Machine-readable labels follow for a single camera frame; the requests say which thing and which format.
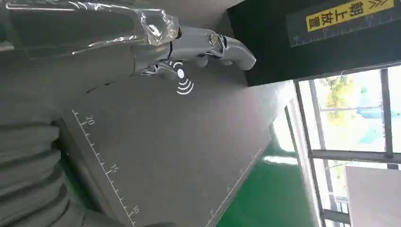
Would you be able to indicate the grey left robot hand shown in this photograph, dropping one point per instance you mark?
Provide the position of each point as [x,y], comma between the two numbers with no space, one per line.
[78,65]

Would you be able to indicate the ribbed grey left arm sleeve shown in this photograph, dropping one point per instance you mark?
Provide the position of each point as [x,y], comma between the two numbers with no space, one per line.
[28,175]

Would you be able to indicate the grey plate with ruler marks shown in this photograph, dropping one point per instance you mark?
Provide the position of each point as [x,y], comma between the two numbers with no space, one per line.
[175,147]

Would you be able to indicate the black panel with ruler marks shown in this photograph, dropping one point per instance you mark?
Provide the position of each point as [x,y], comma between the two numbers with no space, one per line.
[269,47]

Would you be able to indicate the yellow label with black characters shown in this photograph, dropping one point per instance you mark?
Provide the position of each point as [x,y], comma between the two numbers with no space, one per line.
[344,14]

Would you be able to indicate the pale grey board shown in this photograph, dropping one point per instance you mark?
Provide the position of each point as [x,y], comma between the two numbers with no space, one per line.
[374,197]

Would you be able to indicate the dark metal window frame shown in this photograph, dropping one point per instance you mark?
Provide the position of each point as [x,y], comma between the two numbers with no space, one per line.
[351,155]

